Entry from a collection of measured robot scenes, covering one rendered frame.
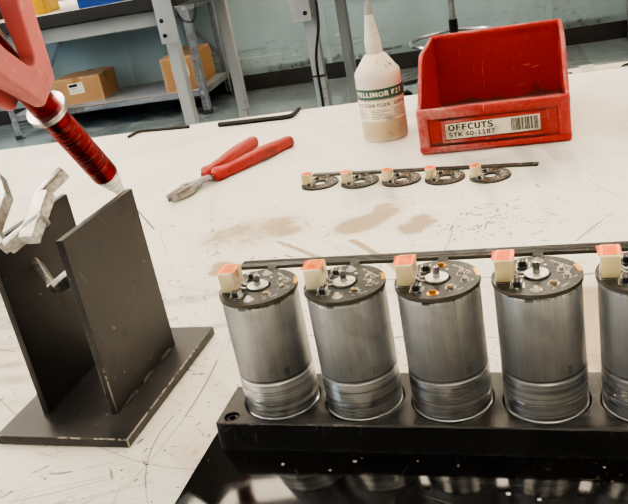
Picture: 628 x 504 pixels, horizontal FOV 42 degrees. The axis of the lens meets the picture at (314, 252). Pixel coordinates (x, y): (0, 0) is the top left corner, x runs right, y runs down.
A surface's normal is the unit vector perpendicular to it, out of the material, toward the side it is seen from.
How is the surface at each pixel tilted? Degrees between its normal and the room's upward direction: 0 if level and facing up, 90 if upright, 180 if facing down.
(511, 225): 0
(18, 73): 98
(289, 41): 90
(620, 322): 90
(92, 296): 90
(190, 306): 0
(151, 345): 90
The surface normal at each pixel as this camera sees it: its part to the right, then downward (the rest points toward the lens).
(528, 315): -0.47, 0.42
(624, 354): -0.73, 0.38
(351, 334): -0.05, 0.40
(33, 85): 0.98, 0.04
